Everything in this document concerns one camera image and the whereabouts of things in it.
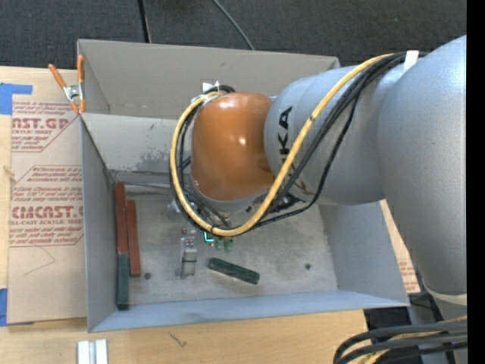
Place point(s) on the grey metal bin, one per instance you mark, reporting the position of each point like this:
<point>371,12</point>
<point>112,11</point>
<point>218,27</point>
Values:
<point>265,248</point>

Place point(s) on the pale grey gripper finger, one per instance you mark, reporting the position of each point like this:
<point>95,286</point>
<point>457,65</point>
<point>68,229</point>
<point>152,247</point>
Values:
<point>189,249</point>
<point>187,269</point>

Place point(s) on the dark green flat block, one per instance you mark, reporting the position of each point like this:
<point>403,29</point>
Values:
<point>233,270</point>
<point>122,283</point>

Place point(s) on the black cylinder on white bracket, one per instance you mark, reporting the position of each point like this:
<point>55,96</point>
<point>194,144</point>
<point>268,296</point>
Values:
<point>249,208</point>

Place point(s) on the red-brown flat block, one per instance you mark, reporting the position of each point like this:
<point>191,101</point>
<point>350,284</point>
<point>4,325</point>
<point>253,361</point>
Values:
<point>121,218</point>
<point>133,241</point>

